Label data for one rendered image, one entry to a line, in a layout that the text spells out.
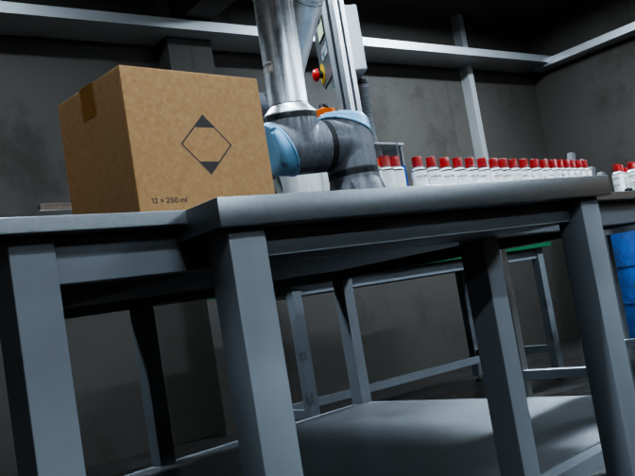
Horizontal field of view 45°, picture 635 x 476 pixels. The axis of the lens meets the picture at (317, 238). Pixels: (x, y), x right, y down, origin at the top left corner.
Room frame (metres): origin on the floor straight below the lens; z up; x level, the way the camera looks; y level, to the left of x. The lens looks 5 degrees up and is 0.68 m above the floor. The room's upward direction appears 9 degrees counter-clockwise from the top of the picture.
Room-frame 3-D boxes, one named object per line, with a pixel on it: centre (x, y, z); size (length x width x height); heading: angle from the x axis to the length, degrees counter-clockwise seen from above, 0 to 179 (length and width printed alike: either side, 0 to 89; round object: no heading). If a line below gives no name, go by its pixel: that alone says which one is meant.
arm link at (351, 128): (1.73, -0.10, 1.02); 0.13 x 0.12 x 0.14; 120
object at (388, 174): (2.39, -0.24, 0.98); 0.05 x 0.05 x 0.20
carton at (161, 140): (1.46, 0.26, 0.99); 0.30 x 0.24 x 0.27; 134
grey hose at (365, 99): (2.21, -0.20, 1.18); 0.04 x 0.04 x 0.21
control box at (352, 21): (2.18, -0.15, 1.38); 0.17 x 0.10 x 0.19; 10
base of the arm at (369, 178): (1.73, -0.11, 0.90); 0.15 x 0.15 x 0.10
